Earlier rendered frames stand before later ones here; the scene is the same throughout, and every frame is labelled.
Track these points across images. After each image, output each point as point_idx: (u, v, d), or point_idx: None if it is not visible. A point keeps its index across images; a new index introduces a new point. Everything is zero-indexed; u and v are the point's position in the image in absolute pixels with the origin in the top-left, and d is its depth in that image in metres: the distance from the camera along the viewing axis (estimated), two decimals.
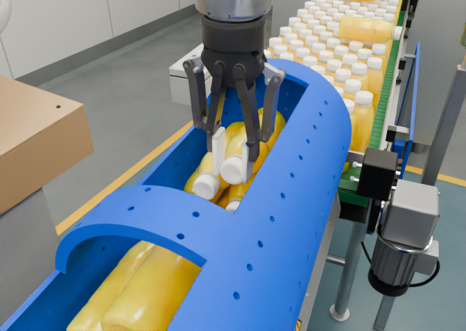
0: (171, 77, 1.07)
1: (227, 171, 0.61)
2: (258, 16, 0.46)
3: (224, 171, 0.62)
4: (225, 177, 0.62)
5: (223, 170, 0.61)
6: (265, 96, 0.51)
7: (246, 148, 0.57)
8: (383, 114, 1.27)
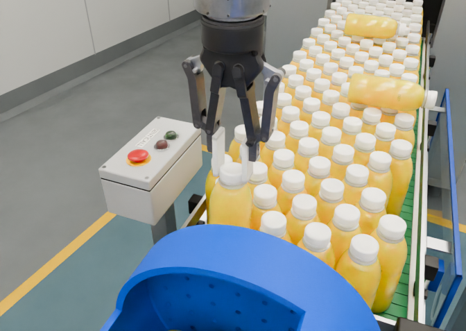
0: (102, 181, 0.72)
1: (261, 189, 0.69)
2: (256, 16, 0.46)
3: (258, 188, 0.70)
4: (258, 193, 0.69)
5: (258, 188, 0.70)
6: (265, 96, 0.51)
7: (246, 148, 0.57)
8: (409, 209, 0.92)
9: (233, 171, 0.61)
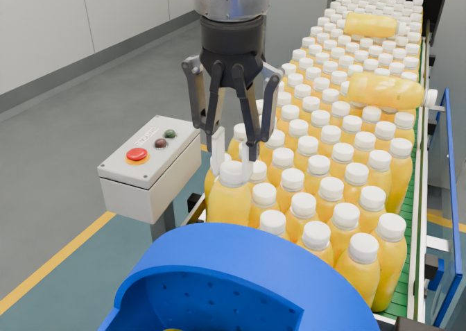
0: (101, 180, 0.72)
1: (261, 187, 0.69)
2: (256, 16, 0.46)
3: (257, 187, 0.69)
4: (257, 191, 0.68)
5: (257, 187, 0.69)
6: (265, 96, 0.51)
7: (246, 148, 0.57)
8: (409, 209, 0.92)
9: (234, 169, 0.61)
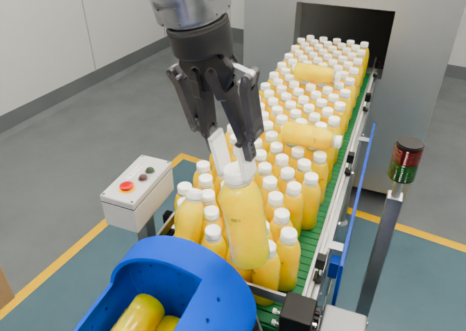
0: (102, 203, 1.07)
1: (209, 209, 1.05)
2: (209, 20, 0.45)
3: (206, 208, 1.05)
4: (206, 211, 1.04)
5: (206, 208, 1.05)
6: (240, 98, 0.50)
7: (238, 149, 0.56)
8: (324, 220, 1.27)
9: (195, 191, 1.01)
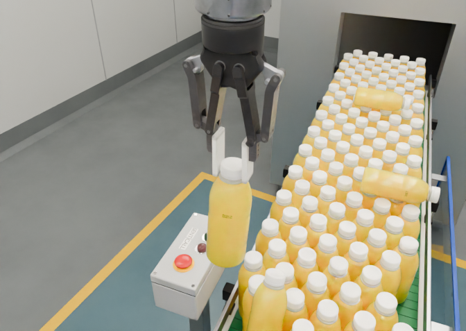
0: (153, 284, 0.84)
1: (291, 293, 0.81)
2: (257, 16, 0.46)
3: (288, 293, 0.81)
4: (288, 298, 0.80)
5: (288, 292, 0.81)
6: (265, 96, 0.51)
7: (246, 148, 0.57)
8: (415, 289, 1.04)
9: (276, 275, 0.78)
